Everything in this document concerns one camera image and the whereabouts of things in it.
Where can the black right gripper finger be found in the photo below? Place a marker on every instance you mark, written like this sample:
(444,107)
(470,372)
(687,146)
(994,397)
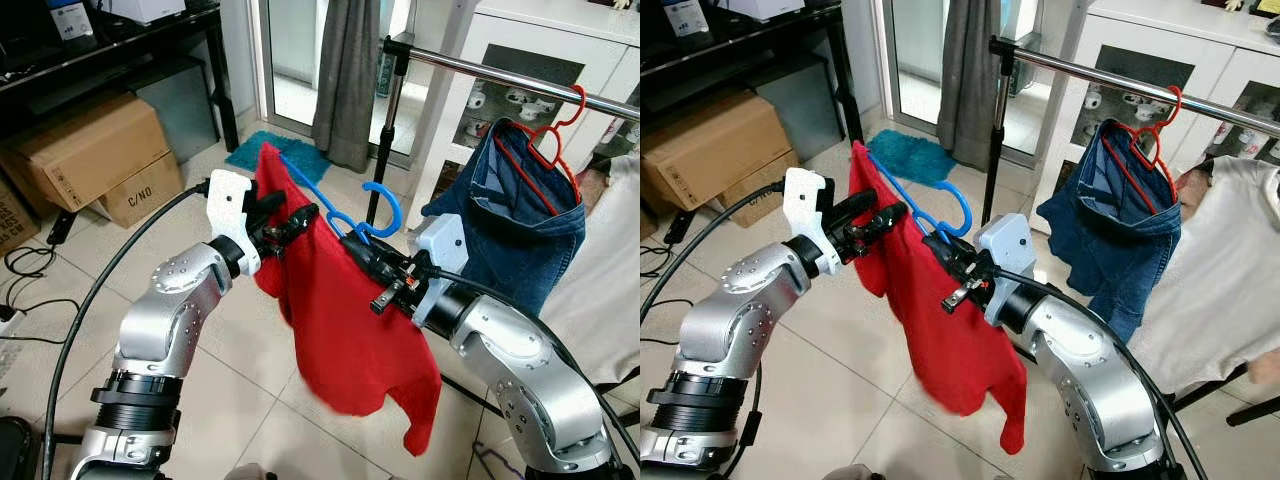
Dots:
(353,253)
(956,253)
(964,245)
(361,245)

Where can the blue plastic hanger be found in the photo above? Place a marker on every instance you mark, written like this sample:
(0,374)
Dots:
(968,212)
(397,210)

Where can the red shirt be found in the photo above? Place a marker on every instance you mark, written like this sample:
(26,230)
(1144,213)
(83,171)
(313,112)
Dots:
(940,350)
(340,340)

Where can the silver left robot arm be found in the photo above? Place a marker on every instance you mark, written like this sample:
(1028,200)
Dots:
(170,290)
(730,310)

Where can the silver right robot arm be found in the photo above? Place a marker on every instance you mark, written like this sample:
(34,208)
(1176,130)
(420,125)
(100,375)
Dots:
(520,360)
(1090,380)

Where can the purple hanger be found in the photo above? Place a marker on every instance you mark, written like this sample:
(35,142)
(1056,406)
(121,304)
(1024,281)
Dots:
(490,460)

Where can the red plastic hanger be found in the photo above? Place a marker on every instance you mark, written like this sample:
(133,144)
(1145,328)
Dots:
(556,150)
(1160,150)

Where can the teal floor mat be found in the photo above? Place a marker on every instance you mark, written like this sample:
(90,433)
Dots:
(255,150)
(900,155)

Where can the grey flat panel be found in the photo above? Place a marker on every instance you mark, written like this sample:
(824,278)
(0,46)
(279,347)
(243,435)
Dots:
(180,110)
(800,110)

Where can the blue denim jeans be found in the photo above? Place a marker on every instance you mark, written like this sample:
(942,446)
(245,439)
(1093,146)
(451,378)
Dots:
(1120,250)
(520,250)

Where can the black clothes rack stand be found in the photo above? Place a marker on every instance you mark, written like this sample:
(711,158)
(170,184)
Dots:
(392,120)
(997,120)

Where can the grey curtain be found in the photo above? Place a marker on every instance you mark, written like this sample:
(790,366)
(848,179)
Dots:
(340,80)
(970,80)

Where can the large cardboard box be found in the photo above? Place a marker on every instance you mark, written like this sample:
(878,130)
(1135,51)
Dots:
(710,150)
(90,140)

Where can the black power adapter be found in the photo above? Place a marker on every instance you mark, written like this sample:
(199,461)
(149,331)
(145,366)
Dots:
(678,228)
(60,228)

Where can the black table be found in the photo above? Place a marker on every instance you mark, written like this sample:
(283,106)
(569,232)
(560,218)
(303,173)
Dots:
(760,40)
(150,35)

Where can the cream t-shirt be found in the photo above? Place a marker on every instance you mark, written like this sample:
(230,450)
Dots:
(1220,280)
(610,280)

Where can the white carton box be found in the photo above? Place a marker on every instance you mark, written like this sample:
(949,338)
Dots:
(140,8)
(760,8)

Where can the blue and white packet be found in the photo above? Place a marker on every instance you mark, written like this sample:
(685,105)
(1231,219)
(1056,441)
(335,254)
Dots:
(690,18)
(70,18)

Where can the white glass-door cabinet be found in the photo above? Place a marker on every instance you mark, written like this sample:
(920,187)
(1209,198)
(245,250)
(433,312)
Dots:
(1130,30)
(500,30)

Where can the small cardboard box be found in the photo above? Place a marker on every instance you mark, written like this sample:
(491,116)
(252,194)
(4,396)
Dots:
(12,215)

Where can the white power strip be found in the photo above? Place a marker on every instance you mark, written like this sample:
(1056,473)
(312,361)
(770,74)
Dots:
(8,320)

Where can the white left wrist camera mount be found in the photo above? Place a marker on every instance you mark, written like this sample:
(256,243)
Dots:
(805,200)
(230,200)

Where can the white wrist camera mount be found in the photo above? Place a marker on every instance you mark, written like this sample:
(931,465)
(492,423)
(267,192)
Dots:
(1010,250)
(805,200)
(230,200)
(440,250)

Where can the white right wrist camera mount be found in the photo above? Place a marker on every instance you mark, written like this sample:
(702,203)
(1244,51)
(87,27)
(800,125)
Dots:
(1010,250)
(440,250)

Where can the white sliding door frame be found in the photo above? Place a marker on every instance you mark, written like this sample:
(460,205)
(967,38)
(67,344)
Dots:
(259,60)
(880,60)

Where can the chrome clothes rack rail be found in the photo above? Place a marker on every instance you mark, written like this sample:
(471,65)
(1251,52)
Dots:
(480,72)
(1080,72)

